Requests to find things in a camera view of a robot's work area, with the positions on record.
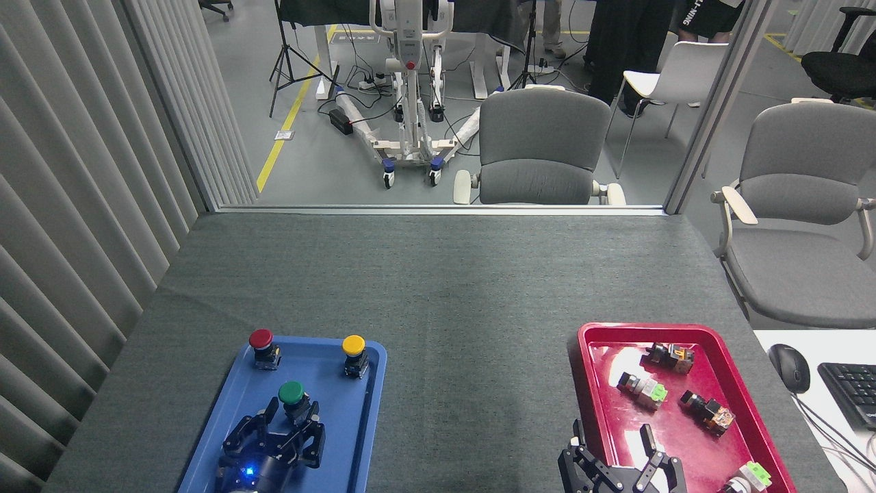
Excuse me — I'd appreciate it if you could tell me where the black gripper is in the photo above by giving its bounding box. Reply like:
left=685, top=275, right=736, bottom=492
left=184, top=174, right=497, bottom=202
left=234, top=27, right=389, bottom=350
left=558, top=419, right=687, bottom=493
left=218, top=397, right=326, bottom=493

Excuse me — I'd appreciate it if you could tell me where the green push button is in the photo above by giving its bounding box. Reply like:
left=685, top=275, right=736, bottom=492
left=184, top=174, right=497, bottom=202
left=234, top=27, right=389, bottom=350
left=277, top=381, right=314, bottom=422

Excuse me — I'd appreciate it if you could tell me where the red push button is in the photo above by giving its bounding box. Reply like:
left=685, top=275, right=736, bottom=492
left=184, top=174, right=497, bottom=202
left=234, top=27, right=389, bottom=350
left=248, top=329, right=283, bottom=371

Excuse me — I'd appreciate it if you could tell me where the yellow push button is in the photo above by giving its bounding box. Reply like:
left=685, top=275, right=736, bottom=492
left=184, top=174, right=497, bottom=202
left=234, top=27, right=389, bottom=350
left=342, top=335, right=370, bottom=379

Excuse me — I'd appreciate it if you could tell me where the blue plastic tray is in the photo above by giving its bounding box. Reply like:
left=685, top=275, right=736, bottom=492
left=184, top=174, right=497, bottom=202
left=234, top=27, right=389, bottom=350
left=177, top=336, right=388, bottom=493

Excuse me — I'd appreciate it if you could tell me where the red plastic tray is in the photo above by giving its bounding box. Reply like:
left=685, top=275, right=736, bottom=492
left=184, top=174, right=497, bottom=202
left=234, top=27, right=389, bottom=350
left=568, top=323, right=798, bottom=493

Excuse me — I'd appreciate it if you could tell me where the black computer mouse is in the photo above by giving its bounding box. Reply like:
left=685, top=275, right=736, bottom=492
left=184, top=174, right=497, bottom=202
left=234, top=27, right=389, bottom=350
left=768, top=344, right=811, bottom=394

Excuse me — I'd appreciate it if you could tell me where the white desk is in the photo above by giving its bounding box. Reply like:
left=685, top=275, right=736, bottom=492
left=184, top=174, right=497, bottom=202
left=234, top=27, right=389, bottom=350
left=753, top=330, right=876, bottom=493

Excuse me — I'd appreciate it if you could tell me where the black keyboard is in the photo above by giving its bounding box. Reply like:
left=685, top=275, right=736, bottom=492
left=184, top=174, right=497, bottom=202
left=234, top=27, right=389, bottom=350
left=818, top=362, right=876, bottom=431

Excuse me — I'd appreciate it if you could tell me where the grey office chair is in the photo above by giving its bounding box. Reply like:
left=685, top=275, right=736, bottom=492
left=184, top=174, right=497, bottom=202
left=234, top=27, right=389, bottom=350
left=710, top=98, right=876, bottom=329
left=453, top=85, right=627, bottom=206

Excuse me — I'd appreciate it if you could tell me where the black tripod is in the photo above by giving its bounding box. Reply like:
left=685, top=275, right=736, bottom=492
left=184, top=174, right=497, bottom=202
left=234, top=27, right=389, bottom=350
left=269, top=0, right=341, bottom=118
left=508, top=0, right=548, bottom=90

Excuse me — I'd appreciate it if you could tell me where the white plastic chair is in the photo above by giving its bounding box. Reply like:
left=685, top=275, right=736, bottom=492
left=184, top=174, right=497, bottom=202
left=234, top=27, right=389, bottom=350
left=606, top=41, right=730, bottom=180

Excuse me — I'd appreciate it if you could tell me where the white stand on wheels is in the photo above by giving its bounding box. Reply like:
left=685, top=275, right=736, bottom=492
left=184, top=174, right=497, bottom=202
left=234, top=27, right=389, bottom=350
left=335, top=0, right=483, bottom=189

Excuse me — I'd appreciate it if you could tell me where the person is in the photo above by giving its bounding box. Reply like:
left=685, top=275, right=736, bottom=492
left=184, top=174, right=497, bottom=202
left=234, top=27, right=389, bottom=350
left=585, top=0, right=675, bottom=118
left=674, top=0, right=747, bottom=43

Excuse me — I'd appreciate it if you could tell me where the black office chair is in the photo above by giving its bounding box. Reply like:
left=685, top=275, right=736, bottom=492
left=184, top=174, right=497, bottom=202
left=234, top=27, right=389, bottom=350
left=801, top=7, right=876, bottom=103

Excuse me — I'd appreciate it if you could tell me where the silver switch with green block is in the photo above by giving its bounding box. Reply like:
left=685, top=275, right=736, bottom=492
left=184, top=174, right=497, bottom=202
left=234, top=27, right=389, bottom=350
left=617, top=372, right=669, bottom=410
left=719, top=461, right=773, bottom=493

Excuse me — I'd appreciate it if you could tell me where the black switch with orange block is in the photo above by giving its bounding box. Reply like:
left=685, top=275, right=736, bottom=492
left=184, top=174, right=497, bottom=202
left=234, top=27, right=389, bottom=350
left=680, top=389, right=736, bottom=437
left=641, top=342, right=695, bottom=375

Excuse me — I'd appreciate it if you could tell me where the black mouse cable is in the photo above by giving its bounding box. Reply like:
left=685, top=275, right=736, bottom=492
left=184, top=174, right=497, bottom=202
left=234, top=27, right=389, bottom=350
left=794, top=392, right=876, bottom=473

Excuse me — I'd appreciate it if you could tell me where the silver post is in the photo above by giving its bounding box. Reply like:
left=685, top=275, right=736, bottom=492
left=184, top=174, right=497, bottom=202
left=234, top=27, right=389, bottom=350
left=664, top=0, right=777, bottom=214

